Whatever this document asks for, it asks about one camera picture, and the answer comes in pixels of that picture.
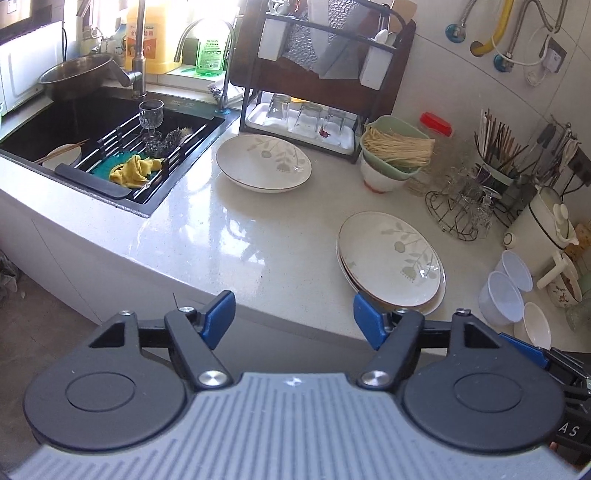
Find white pot lid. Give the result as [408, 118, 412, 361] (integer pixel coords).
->
[536, 187, 579, 247]

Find steel cleaver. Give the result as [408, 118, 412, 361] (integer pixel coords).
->
[281, 0, 384, 78]

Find white rack caddy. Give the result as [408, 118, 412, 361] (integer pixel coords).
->
[360, 44, 393, 90]
[257, 18, 283, 61]

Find steel wool scrubber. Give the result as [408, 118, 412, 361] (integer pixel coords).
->
[145, 128, 184, 156]

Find textured glass cup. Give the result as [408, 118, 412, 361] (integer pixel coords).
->
[566, 295, 591, 329]

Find black kitchen sink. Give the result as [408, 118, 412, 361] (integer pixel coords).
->
[0, 88, 241, 217]

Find steel sink faucet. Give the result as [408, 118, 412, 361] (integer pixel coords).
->
[106, 0, 147, 99]

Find white bowl with chopsticks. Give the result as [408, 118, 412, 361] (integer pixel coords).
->
[34, 138, 90, 170]

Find clear jar with red lid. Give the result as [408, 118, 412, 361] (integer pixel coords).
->
[409, 112, 455, 195]

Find bundle of chopsticks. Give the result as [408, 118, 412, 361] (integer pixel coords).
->
[475, 108, 532, 178]

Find clear wine glass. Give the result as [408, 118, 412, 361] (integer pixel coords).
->
[139, 100, 165, 140]

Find metal hose with blue valve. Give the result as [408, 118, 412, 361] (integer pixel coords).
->
[445, 0, 481, 44]
[494, 0, 552, 73]

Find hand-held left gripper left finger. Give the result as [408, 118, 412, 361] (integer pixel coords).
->
[88, 291, 236, 391]

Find yellow cloth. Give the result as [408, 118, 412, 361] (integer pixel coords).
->
[108, 154, 166, 188]

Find wire glass rack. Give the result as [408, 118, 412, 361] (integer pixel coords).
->
[425, 190, 492, 241]

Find yellow hose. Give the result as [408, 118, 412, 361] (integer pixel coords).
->
[471, 0, 515, 55]

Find white drip tray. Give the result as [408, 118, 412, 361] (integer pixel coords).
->
[245, 102, 363, 151]

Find green detergent bottle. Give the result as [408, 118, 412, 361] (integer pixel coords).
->
[196, 18, 234, 78]

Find yellow sponge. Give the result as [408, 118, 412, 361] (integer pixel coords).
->
[566, 231, 591, 264]

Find patterned mug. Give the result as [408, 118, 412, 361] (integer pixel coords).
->
[547, 263, 583, 308]

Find white electric pot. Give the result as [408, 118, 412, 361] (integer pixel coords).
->
[503, 185, 580, 291]

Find hanging kitchen utensils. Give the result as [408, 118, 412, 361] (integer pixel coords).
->
[531, 121, 583, 185]

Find teal scrubbing pad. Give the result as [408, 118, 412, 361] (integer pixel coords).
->
[90, 152, 126, 182]

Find yellow oil bottle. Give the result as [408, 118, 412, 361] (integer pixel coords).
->
[126, 0, 185, 75]

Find curved steel faucet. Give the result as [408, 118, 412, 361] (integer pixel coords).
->
[174, 19, 237, 114]

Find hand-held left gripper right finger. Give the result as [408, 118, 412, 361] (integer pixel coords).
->
[353, 293, 502, 394]

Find clear drinking glass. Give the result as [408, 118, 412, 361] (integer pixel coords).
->
[288, 102, 324, 134]
[267, 93, 293, 121]
[321, 108, 348, 139]

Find white wall socket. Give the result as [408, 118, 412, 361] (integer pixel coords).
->
[540, 37, 568, 75]

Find grey cloth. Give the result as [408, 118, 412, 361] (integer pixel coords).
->
[0, 251, 20, 302]

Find steel basin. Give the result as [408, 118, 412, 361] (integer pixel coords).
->
[38, 54, 117, 102]

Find black sink drain rack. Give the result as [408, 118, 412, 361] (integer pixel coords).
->
[55, 121, 227, 200]

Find white bowl with red base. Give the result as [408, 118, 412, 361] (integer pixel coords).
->
[360, 154, 409, 193]

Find white appliance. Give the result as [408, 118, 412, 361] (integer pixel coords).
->
[0, 21, 65, 114]

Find deep floral plate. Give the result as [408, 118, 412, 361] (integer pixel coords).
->
[215, 134, 313, 193]

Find green colander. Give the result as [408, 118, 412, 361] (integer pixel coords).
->
[360, 115, 437, 181]

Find dry noodles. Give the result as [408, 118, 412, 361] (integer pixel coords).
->
[362, 128, 435, 171]

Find white cable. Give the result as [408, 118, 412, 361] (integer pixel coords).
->
[492, 23, 561, 87]

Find black dish rack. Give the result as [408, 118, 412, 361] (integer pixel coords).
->
[240, 0, 411, 164]

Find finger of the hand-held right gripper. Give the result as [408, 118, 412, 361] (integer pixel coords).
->
[499, 333, 555, 370]

